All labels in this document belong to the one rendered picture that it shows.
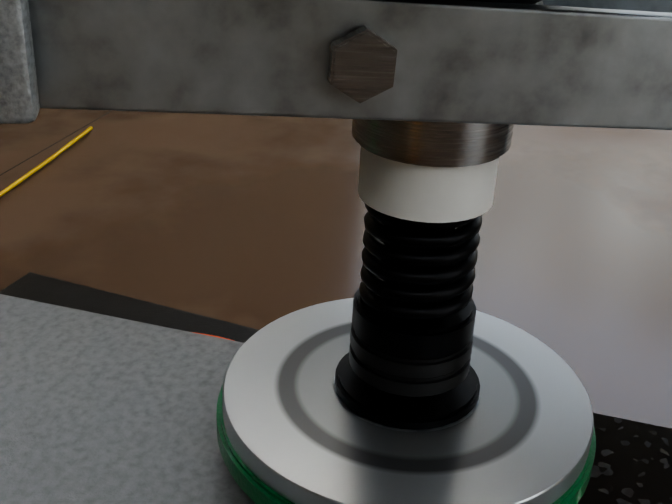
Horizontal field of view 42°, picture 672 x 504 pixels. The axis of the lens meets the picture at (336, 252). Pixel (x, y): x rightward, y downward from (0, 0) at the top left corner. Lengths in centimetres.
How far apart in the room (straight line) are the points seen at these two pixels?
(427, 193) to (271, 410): 15
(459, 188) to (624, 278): 221
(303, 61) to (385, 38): 3
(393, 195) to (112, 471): 23
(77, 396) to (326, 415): 18
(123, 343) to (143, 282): 176
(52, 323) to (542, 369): 35
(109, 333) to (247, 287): 172
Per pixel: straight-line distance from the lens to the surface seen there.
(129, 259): 253
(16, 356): 65
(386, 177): 43
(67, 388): 61
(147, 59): 36
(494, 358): 55
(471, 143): 41
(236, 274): 243
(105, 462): 54
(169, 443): 55
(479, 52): 38
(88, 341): 65
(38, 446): 56
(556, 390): 54
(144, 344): 64
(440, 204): 43
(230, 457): 49
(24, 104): 35
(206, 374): 61
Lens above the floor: 115
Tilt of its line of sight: 27 degrees down
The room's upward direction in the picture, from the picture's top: 3 degrees clockwise
